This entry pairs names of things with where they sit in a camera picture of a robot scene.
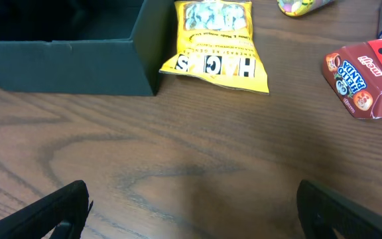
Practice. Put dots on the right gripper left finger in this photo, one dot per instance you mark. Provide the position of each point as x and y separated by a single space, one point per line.
63 213

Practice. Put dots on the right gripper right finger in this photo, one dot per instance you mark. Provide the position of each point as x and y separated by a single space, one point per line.
323 213

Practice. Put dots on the black box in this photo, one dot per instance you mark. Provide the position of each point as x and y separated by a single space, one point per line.
101 47

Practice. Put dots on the yellow Hacks candy bag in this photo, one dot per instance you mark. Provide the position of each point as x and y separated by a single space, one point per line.
215 44

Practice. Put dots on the red Hello Panda box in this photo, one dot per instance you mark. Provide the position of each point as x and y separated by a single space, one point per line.
355 74

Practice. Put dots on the yellow candy tube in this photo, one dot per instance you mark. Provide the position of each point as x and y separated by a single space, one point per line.
298 8

